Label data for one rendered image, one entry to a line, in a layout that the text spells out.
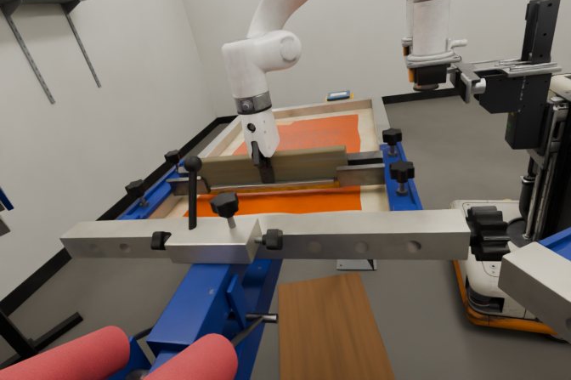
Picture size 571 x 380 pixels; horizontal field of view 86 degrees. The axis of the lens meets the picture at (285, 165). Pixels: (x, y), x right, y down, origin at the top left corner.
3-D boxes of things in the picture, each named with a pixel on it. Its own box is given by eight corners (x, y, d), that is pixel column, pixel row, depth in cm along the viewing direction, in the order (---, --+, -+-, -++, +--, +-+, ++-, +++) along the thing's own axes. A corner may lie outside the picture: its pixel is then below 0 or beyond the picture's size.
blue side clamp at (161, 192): (190, 178, 93) (183, 158, 90) (205, 178, 92) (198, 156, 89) (127, 247, 67) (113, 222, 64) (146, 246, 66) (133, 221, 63)
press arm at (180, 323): (217, 259, 50) (208, 235, 48) (251, 259, 49) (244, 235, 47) (160, 367, 36) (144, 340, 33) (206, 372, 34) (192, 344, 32)
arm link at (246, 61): (276, 29, 66) (302, 25, 59) (285, 78, 71) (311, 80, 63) (212, 43, 60) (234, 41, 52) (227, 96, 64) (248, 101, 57)
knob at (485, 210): (443, 236, 47) (446, 196, 44) (485, 236, 46) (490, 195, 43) (458, 274, 41) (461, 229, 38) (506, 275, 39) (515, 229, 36)
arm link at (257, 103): (262, 98, 57) (264, 112, 59) (272, 87, 65) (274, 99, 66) (225, 103, 59) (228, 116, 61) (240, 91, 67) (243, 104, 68)
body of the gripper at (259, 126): (263, 107, 58) (275, 160, 63) (275, 93, 67) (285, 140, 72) (228, 112, 60) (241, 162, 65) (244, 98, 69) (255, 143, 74)
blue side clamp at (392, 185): (380, 165, 79) (378, 140, 76) (400, 164, 77) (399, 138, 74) (392, 246, 53) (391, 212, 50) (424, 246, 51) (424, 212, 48)
